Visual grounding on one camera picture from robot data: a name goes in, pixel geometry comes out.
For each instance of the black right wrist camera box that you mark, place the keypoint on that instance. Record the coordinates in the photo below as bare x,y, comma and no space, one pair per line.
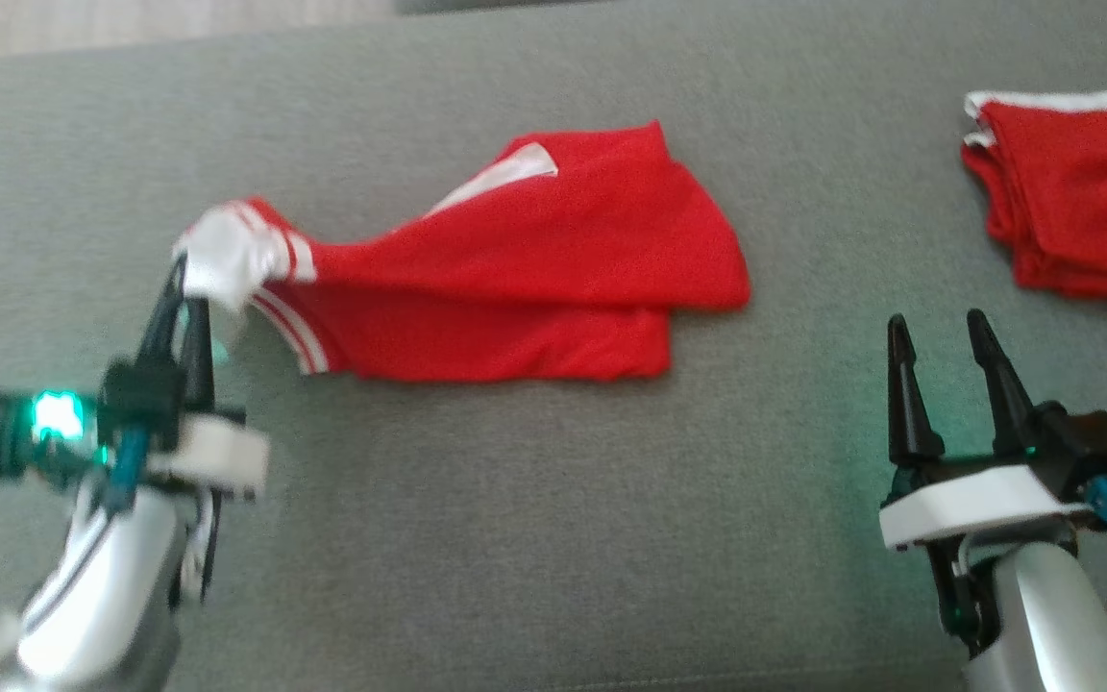
1092,447

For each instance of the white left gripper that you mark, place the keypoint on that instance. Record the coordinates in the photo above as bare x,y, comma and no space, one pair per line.
217,452

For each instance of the red basketball jersey white trim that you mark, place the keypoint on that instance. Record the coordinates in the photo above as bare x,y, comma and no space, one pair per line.
563,259

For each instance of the large grey sofa seat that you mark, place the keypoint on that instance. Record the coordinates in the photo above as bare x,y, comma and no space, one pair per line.
553,529

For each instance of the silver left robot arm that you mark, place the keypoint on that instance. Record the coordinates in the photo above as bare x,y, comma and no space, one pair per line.
102,596

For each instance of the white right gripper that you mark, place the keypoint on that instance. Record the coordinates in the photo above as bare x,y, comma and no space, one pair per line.
976,500

